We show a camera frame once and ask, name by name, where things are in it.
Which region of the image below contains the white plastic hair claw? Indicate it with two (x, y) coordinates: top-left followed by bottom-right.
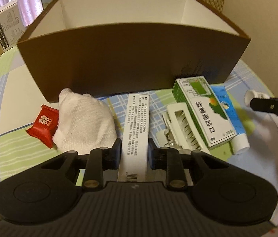
(156, 103), (210, 155)

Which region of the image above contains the long white medicine box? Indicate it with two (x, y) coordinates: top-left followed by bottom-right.
(118, 94), (150, 182)

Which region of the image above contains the white knitted cloth pouch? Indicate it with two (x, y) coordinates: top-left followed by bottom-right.
(53, 88), (117, 155)

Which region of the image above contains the small white bottle cap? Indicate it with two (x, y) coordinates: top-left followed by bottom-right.
(244, 90), (270, 107)

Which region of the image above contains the green white medicine box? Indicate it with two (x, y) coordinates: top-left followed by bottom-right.
(172, 76), (236, 149)

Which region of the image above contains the blue white ointment tube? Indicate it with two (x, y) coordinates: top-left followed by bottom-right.
(211, 85), (250, 155)

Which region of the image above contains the red candy packet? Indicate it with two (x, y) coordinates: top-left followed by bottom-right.
(26, 104), (59, 149)

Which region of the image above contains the plaid green blue tablecloth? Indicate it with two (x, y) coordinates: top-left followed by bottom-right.
(0, 48), (278, 223)

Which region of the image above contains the brown cardboard storage box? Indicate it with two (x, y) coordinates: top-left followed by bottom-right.
(17, 0), (250, 103)

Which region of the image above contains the beige product box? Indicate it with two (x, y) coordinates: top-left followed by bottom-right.
(0, 0), (26, 55)

